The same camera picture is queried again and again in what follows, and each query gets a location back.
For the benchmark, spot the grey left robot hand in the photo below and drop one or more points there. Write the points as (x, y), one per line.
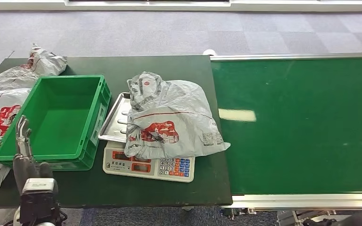
(23, 168)

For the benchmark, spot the grey mailer package red print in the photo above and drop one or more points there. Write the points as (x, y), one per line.
(168, 118)

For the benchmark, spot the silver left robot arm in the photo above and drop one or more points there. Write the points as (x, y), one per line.
(39, 209)

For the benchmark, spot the crumpled grey mailer package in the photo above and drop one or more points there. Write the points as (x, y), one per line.
(43, 62)

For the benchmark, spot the green conveyor belt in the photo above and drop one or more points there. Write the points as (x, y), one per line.
(309, 124)

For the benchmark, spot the round metal stand base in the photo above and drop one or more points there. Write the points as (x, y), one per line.
(1, 216)

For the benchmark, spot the green plastic crate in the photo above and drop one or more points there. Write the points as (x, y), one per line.
(59, 124)

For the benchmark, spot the dark green table board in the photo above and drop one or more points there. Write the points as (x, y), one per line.
(106, 190)

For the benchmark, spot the steel weighing pan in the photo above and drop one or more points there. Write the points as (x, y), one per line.
(115, 121)

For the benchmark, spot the white electronic scale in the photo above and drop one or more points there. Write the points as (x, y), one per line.
(143, 168)

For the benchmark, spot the aluminium conveyor frame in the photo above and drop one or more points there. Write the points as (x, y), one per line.
(293, 201)

